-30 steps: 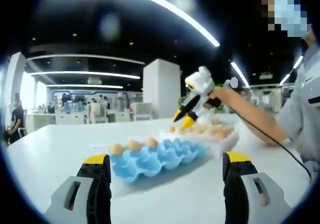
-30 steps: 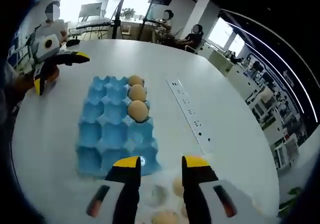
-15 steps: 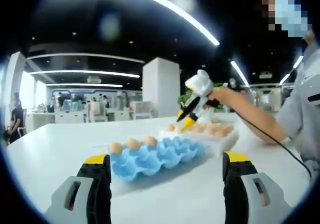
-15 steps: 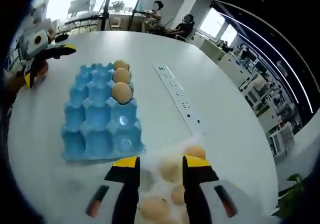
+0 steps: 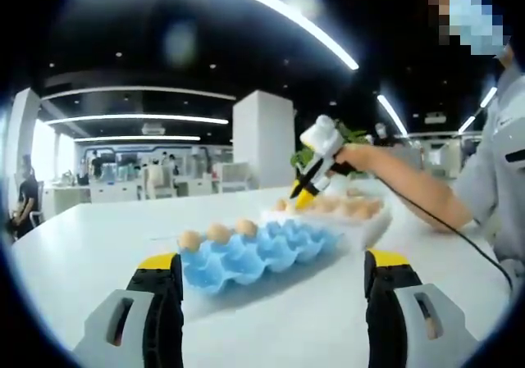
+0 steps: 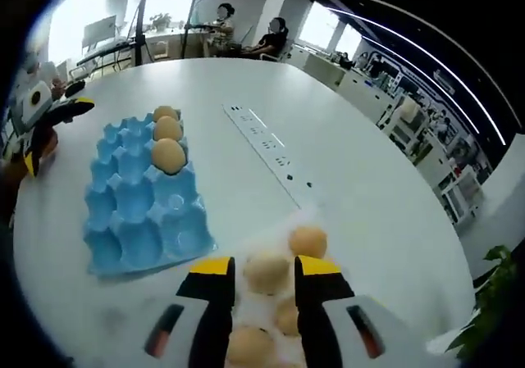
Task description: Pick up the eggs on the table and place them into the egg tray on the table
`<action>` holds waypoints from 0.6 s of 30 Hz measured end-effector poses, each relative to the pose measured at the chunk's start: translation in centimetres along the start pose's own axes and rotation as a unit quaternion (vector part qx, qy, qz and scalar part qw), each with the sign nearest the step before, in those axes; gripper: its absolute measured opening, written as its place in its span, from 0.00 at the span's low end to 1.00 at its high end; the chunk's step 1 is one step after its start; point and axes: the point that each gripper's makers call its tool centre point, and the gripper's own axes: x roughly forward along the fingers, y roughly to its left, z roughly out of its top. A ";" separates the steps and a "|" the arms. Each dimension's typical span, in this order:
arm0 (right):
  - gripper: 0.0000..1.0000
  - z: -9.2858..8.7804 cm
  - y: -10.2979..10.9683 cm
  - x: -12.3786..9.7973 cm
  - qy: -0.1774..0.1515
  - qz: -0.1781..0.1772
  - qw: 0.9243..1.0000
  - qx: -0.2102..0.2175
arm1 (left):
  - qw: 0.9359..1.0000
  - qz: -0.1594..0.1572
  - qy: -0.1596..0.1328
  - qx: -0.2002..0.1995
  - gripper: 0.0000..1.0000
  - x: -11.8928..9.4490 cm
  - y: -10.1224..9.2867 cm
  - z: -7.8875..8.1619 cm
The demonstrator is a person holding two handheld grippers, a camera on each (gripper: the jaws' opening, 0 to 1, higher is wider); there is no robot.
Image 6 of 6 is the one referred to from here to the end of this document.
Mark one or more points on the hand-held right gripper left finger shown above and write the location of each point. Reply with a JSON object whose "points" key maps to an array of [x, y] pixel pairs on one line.
{"points": [[193, 327]]}

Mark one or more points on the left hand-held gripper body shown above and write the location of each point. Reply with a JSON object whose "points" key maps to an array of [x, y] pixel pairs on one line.
{"points": [[33, 105]]}

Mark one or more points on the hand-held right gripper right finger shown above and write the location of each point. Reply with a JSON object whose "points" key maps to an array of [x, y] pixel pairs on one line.
{"points": [[334, 331]]}

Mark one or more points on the blue egg tray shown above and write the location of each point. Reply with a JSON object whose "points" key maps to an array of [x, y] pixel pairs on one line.
{"points": [[135, 237]]}

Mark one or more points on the clear plastic egg container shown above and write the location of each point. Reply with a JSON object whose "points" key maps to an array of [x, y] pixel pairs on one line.
{"points": [[270, 237]]}

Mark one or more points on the person's left hand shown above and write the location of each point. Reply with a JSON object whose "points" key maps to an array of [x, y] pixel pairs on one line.
{"points": [[50, 143]]}

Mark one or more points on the small black object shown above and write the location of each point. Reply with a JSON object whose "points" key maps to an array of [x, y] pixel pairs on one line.
{"points": [[76, 88]]}

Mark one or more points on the black desk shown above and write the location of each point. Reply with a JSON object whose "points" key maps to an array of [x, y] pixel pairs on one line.
{"points": [[110, 47]]}

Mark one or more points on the white desktop monitor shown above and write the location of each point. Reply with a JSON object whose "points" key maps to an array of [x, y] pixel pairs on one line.
{"points": [[100, 30]]}

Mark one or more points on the black tripod stand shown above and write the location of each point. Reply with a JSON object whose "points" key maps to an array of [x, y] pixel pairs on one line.
{"points": [[186, 42], [143, 28]]}

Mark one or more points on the white table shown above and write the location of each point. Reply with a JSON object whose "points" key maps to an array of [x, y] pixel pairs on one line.
{"points": [[369, 220]]}

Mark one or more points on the small windowsill plant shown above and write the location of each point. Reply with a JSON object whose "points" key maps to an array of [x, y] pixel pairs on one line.
{"points": [[160, 19]]}

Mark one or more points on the green potted plant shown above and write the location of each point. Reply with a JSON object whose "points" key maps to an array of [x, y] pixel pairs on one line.
{"points": [[492, 294]]}

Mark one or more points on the white power socket strip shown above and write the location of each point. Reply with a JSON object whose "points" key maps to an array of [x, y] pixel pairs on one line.
{"points": [[262, 138]]}

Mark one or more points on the white office chair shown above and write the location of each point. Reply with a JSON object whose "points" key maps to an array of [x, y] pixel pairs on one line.
{"points": [[283, 52]]}

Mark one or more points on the beige backed office chair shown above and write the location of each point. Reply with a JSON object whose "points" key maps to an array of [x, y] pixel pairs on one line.
{"points": [[410, 112]]}

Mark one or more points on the white square pillar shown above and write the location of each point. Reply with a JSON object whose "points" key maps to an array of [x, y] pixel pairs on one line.
{"points": [[287, 7]]}

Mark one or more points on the ceiling air conditioner unit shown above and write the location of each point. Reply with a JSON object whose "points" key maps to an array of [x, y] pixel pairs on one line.
{"points": [[445, 82]]}

